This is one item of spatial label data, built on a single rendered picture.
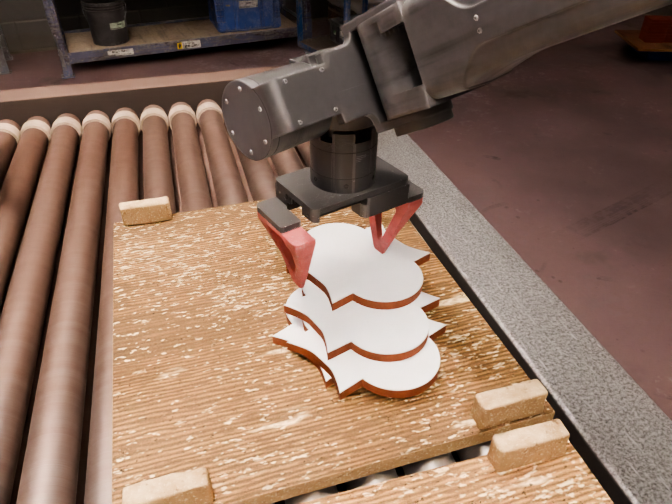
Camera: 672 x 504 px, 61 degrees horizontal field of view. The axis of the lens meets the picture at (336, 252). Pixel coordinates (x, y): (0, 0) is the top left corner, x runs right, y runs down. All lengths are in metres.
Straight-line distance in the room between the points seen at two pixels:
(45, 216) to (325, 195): 0.46
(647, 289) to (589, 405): 1.80
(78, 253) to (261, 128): 0.40
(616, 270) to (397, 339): 1.94
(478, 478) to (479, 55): 0.30
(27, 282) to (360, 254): 0.37
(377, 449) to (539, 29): 0.32
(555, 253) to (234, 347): 1.96
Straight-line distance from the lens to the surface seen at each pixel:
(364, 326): 0.51
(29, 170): 0.98
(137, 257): 0.68
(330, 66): 0.41
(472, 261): 0.69
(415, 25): 0.37
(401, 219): 0.54
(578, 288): 2.25
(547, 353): 0.60
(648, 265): 2.48
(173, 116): 1.09
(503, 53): 0.33
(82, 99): 1.15
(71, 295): 0.68
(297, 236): 0.47
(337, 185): 0.48
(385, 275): 0.55
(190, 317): 0.58
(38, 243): 0.78
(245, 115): 0.41
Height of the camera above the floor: 1.32
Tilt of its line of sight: 36 degrees down
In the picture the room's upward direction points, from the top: straight up
